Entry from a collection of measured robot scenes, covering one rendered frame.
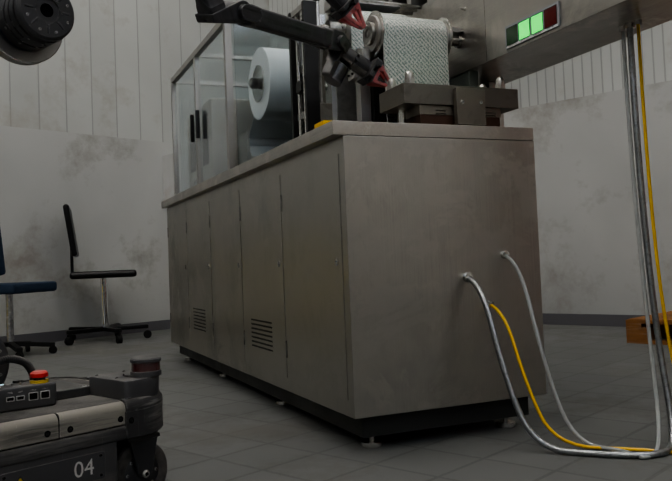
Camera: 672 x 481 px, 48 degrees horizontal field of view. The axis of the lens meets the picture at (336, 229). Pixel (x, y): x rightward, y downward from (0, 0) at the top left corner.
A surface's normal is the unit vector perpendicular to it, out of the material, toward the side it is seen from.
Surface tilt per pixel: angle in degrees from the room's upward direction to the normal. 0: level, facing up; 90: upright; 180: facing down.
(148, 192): 90
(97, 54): 90
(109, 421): 90
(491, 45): 90
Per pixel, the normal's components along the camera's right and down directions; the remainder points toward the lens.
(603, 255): -0.68, 0.00
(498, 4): -0.92, 0.02
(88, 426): 0.73, -0.06
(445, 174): 0.39, -0.05
